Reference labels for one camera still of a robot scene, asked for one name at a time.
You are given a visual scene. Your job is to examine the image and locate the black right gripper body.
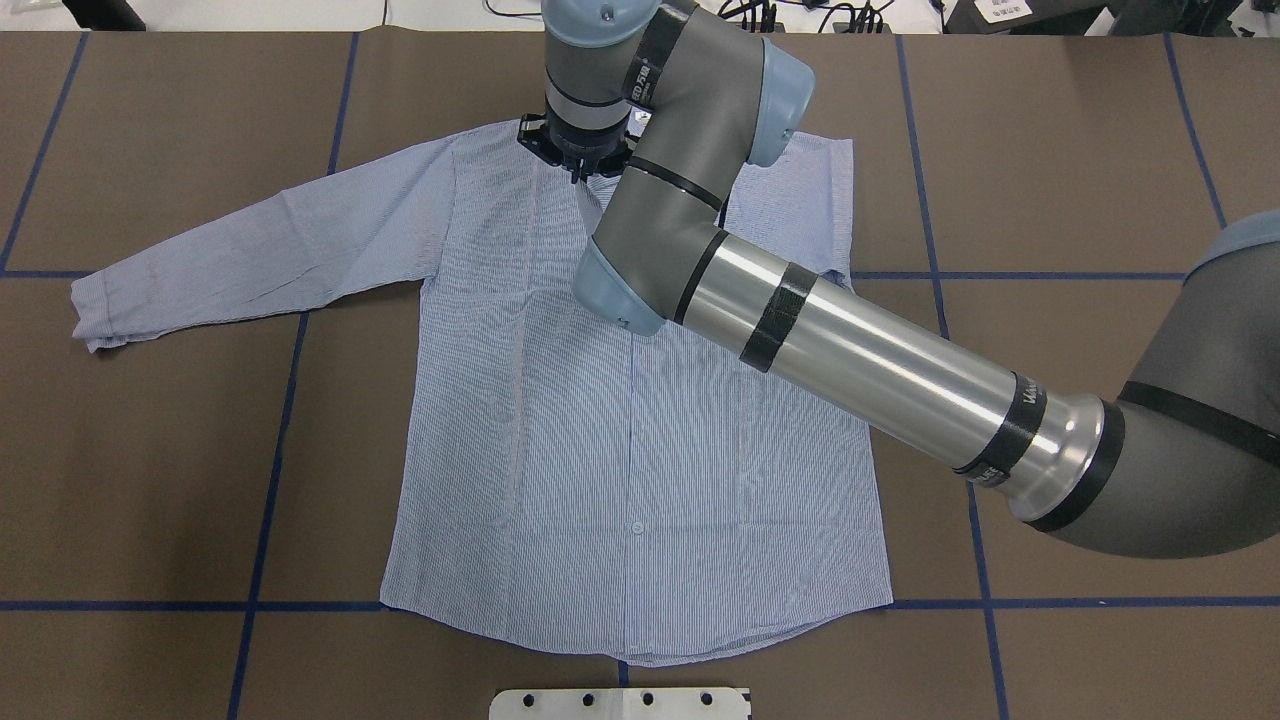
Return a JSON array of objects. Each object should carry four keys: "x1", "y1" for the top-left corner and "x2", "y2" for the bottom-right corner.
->
[{"x1": 517, "y1": 114, "x2": 637, "y2": 184}]

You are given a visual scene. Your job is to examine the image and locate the light blue striped shirt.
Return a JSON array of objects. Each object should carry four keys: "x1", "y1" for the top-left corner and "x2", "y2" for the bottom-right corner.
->
[{"x1": 70, "y1": 120, "x2": 893, "y2": 667}]

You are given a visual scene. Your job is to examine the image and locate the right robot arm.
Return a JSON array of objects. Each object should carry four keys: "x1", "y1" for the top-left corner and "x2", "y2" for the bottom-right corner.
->
[{"x1": 518, "y1": 1, "x2": 1279, "y2": 559}]

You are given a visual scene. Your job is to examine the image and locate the white central robot pedestal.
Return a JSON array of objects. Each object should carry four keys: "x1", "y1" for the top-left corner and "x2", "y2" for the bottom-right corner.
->
[{"x1": 488, "y1": 687, "x2": 754, "y2": 719}]

